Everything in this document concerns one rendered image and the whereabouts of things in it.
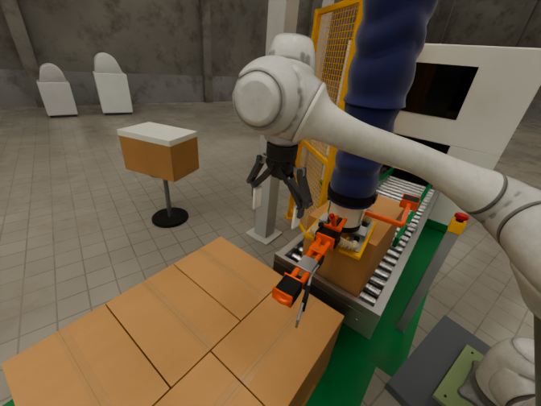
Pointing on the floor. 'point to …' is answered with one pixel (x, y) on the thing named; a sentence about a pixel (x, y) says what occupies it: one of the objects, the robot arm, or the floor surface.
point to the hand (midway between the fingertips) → (274, 213)
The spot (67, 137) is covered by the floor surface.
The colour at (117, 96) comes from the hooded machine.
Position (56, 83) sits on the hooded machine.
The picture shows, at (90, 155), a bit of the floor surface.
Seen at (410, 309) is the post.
